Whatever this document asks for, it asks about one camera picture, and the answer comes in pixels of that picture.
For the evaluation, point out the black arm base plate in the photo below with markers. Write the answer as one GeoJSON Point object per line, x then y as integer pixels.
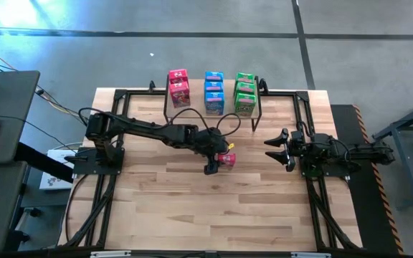
{"type": "Point", "coordinates": [335, 172]}
{"type": "Point", "coordinates": [84, 167]}

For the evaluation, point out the yellow tag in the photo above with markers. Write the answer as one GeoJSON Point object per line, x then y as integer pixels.
{"type": "Point", "coordinates": [231, 145]}

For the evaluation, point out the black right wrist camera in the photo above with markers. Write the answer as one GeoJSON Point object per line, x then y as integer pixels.
{"type": "Point", "coordinates": [290, 165]}

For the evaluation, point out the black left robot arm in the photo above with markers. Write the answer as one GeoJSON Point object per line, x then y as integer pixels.
{"type": "Point", "coordinates": [138, 127]}

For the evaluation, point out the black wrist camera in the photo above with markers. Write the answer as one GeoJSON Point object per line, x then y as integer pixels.
{"type": "Point", "coordinates": [290, 165]}
{"type": "Point", "coordinates": [211, 166]}

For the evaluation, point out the white printed box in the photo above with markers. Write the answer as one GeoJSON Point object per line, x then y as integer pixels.
{"type": "Point", "coordinates": [54, 179]}

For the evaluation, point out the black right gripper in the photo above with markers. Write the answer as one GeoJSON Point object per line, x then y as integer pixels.
{"type": "Point", "coordinates": [314, 148]}

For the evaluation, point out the black hazard striped floor mat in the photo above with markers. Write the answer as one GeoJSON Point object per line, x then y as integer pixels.
{"type": "Point", "coordinates": [368, 215]}

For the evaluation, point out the blue Rice Krispies cereal box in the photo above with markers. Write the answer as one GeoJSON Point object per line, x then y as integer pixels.
{"type": "Point", "coordinates": [214, 86]}
{"type": "Point", "coordinates": [214, 76]}
{"type": "Point", "coordinates": [214, 104]}

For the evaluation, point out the green Apple Jacks cereal box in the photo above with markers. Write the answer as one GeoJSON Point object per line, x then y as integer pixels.
{"type": "Point", "coordinates": [245, 77]}
{"type": "Point", "coordinates": [245, 104]}
{"type": "Point", "coordinates": [245, 87]}

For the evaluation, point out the white bracket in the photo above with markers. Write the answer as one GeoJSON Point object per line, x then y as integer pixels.
{"type": "Point", "coordinates": [310, 255]}
{"type": "Point", "coordinates": [109, 254]}

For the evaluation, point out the grey metal stand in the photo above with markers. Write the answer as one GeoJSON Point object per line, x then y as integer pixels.
{"type": "Point", "coordinates": [406, 168]}

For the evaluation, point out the black desk support beam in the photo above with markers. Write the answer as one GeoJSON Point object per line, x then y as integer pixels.
{"type": "Point", "coordinates": [38, 159]}

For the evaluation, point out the red Froot Loops cereal box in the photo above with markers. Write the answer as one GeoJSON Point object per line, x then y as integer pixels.
{"type": "Point", "coordinates": [180, 95]}
{"type": "Point", "coordinates": [227, 160]}
{"type": "Point", "coordinates": [178, 74]}

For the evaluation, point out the black metal rig frame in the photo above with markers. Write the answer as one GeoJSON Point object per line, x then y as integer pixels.
{"type": "Point", "coordinates": [142, 92]}

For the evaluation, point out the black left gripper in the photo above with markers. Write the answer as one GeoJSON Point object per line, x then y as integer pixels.
{"type": "Point", "coordinates": [210, 141]}

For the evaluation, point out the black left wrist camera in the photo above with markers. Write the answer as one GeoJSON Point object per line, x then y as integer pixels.
{"type": "Point", "coordinates": [211, 166]}

